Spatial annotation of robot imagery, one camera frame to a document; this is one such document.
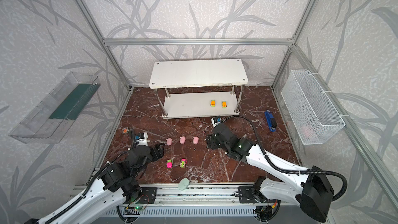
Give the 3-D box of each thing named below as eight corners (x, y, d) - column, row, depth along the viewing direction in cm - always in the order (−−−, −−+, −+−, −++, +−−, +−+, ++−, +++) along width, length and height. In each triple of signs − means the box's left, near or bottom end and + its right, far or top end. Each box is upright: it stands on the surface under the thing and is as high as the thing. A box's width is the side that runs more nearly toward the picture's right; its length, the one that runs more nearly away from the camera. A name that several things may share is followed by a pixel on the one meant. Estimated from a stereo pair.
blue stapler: (270, 131, 98) (272, 127, 94) (264, 113, 108) (267, 108, 104) (276, 131, 98) (279, 127, 94) (270, 113, 108) (272, 108, 104)
